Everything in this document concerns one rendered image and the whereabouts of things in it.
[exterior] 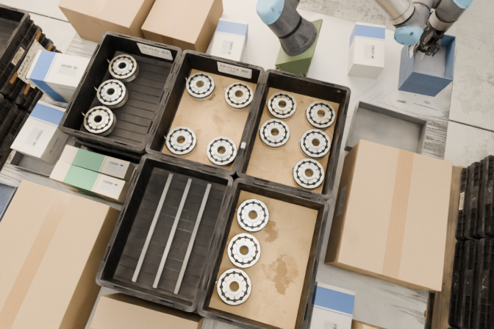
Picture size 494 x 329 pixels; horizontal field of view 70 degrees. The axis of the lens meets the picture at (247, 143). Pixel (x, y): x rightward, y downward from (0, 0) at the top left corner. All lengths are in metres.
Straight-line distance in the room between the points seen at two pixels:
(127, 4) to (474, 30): 2.26
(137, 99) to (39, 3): 1.77
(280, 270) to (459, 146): 1.59
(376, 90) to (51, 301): 1.35
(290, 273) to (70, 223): 0.69
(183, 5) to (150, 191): 0.74
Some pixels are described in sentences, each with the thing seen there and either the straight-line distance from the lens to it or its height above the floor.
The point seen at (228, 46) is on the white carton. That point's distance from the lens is 1.47.
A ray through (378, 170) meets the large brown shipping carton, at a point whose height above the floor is 0.90.
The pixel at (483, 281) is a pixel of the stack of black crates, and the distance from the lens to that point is 1.89.
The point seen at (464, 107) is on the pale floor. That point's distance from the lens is 2.59.
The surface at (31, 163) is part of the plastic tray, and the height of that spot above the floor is 0.70.
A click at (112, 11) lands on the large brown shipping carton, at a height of 0.90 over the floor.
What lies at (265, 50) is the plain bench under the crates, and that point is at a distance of 1.57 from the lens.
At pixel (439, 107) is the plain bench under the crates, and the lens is 1.63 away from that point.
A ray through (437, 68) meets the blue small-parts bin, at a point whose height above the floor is 0.77.
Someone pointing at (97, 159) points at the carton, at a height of 0.82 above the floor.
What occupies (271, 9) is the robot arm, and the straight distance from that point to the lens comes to 1.32.
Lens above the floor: 1.99
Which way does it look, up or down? 70 degrees down
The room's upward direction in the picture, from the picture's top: straight up
